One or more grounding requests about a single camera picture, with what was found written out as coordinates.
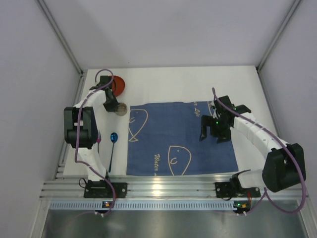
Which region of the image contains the speckled ceramic cup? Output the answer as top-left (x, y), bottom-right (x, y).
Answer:
top-left (115, 103), bottom-right (127, 116)

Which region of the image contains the blue embroidered cloth placemat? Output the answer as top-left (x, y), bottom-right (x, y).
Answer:
top-left (126, 101), bottom-right (238, 176)

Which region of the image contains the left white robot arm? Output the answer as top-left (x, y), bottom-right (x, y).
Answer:
top-left (64, 75), bottom-right (119, 181)

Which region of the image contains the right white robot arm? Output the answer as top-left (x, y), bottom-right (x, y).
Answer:
top-left (200, 96), bottom-right (306, 192)

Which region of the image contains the red round plate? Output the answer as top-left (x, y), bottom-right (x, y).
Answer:
top-left (112, 76), bottom-right (125, 97)

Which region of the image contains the blue metallic spoon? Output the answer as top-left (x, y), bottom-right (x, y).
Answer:
top-left (108, 132), bottom-right (118, 173)

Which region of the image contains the pink metallic fork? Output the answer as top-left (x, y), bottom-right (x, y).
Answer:
top-left (97, 131), bottom-right (102, 153)

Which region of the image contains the left aluminium frame post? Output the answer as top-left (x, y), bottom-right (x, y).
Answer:
top-left (37, 0), bottom-right (85, 75)

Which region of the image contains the aluminium frame post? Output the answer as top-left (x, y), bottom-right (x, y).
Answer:
top-left (257, 0), bottom-right (304, 70)
top-left (37, 0), bottom-right (85, 75)

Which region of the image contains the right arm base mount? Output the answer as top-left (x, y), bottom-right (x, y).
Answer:
top-left (214, 175), bottom-right (261, 200)

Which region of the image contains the right aluminium frame post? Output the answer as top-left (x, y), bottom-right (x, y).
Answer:
top-left (257, 0), bottom-right (304, 70)

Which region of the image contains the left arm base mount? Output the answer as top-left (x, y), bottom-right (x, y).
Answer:
top-left (84, 180), bottom-right (128, 198)

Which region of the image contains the aluminium mounting rail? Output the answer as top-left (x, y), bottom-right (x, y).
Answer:
top-left (39, 175), bottom-right (309, 199)

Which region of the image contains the perforated cable duct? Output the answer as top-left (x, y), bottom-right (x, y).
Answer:
top-left (50, 200), bottom-right (237, 211)

